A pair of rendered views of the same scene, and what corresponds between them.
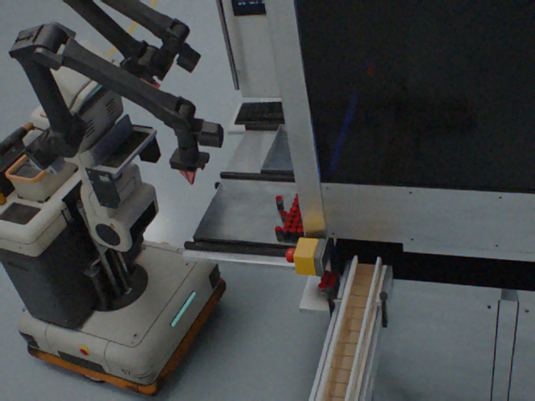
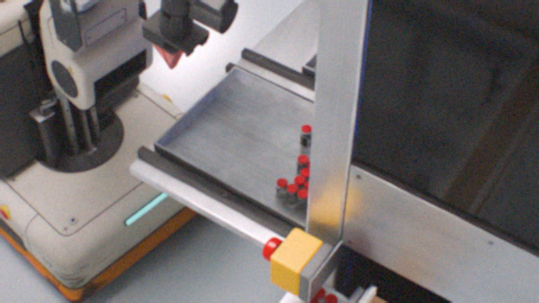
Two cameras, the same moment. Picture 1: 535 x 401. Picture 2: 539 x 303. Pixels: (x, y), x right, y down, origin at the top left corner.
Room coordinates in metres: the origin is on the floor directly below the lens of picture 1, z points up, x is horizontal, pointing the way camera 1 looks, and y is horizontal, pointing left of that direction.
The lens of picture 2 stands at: (0.58, -0.17, 2.10)
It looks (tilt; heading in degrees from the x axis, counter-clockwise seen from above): 48 degrees down; 11
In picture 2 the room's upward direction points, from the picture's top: straight up
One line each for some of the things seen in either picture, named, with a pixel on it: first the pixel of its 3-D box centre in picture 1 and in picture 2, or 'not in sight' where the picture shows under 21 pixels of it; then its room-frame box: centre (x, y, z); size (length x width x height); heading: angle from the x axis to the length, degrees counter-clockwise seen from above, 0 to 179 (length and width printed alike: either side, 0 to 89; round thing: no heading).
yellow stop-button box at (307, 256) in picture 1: (310, 256); (300, 264); (1.33, -0.09, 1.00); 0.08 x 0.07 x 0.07; 66
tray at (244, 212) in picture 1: (259, 215); (267, 146); (1.65, 0.02, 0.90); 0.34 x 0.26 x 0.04; 66
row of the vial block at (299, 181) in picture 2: (292, 216); (316, 168); (1.61, -0.08, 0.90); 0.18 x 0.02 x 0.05; 156
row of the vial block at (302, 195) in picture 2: (300, 217); (326, 173); (1.60, -0.10, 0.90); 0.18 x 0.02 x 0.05; 156
